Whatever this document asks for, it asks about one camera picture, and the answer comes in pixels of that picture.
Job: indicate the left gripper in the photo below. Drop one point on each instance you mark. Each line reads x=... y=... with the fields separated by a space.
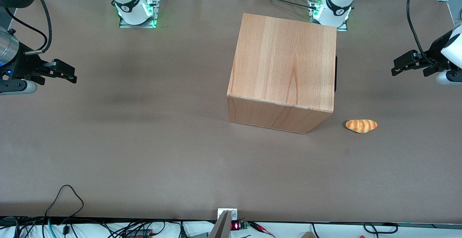
x=436 y=52

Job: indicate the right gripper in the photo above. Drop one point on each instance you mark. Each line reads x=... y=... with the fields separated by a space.
x=22 y=65

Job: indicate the toy croissant bread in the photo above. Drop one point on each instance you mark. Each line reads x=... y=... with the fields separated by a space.
x=361 y=125

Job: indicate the wooden cabinet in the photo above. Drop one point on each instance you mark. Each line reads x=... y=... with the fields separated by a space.
x=285 y=61

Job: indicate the cardboard piece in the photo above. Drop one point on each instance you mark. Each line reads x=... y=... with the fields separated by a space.
x=307 y=235

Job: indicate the red clip leads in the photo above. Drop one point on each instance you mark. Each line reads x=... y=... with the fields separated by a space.
x=261 y=228

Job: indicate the red digit display module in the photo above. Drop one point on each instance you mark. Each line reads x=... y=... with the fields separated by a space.
x=236 y=226

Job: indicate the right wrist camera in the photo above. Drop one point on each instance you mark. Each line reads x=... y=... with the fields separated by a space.
x=18 y=87

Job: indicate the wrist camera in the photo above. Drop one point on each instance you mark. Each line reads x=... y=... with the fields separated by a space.
x=447 y=78
x=18 y=87

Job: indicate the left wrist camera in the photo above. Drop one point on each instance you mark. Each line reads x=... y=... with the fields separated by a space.
x=447 y=78

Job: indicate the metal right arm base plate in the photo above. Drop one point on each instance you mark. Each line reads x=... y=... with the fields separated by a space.
x=156 y=10

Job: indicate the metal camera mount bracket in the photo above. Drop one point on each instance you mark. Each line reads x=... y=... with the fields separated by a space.
x=227 y=214

